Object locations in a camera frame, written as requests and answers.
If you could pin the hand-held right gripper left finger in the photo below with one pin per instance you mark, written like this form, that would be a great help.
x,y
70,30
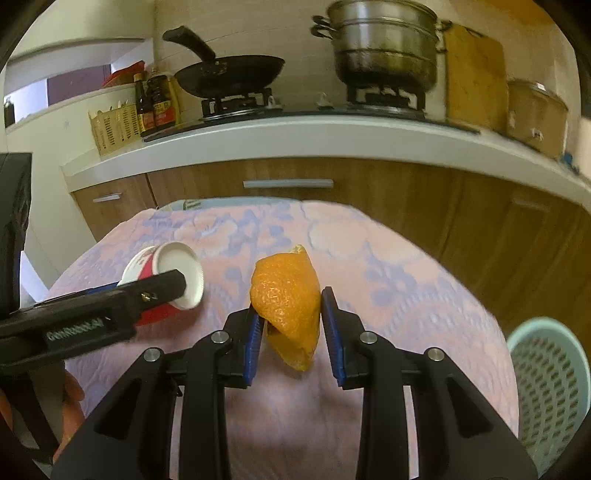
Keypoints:
x,y
251,344

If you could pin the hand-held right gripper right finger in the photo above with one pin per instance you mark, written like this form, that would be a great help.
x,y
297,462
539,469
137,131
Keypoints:
x,y
330,341

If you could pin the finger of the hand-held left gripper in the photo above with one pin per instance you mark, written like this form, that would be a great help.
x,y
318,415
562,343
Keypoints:
x,y
157,290

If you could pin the red white paper cup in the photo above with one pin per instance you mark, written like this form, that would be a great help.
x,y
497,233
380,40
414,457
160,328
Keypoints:
x,y
178,258

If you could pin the orange peel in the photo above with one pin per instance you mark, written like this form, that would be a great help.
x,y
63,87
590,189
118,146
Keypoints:
x,y
286,300

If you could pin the light teal mesh wastebasket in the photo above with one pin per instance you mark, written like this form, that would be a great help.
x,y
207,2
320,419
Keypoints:
x,y
545,369

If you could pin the person's left hand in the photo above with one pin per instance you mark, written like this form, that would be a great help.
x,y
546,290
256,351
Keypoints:
x,y
74,401

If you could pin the wooden base cabinet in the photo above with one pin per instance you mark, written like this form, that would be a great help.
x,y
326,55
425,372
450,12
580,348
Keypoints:
x,y
415,207

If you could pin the yellow woven basket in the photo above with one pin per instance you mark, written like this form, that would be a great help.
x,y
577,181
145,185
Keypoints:
x,y
115,129

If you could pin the small dark sauce bottle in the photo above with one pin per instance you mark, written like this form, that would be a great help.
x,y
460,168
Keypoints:
x,y
143,110

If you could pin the large dark sauce bottle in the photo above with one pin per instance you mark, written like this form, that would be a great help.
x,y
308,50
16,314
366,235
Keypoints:
x,y
161,101

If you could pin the red box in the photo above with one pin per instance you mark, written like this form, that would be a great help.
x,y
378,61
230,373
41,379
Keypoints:
x,y
124,76

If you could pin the black frying pan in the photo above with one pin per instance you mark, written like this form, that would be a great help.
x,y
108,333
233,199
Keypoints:
x,y
231,74

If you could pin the black gas stove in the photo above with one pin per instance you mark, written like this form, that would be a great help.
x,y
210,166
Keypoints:
x,y
300,110

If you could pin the small blue object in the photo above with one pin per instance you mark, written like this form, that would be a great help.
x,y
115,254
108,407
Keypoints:
x,y
571,164

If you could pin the steel steamer pot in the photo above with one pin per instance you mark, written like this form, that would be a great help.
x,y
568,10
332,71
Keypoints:
x,y
383,46

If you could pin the wooden cutting board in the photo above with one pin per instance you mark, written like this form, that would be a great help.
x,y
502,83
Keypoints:
x,y
475,78

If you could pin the gold lidded pot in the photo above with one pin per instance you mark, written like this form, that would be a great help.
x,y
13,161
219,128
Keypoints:
x,y
535,120

